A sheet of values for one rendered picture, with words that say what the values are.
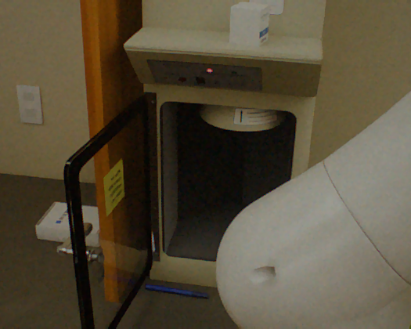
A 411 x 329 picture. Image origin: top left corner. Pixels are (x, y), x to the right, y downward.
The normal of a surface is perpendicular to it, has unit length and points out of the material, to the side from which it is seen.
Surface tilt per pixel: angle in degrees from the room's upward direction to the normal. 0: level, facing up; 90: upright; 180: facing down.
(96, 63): 90
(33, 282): 0
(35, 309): 0
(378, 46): 90
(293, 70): 135
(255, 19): 90
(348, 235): 61
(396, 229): 76
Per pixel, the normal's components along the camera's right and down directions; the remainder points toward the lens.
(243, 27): -0.39, 0.42
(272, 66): -0.13, 0.95
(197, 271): -0.15, 0.46
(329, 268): -0.15, 0.12
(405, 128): -0.68, -0.45
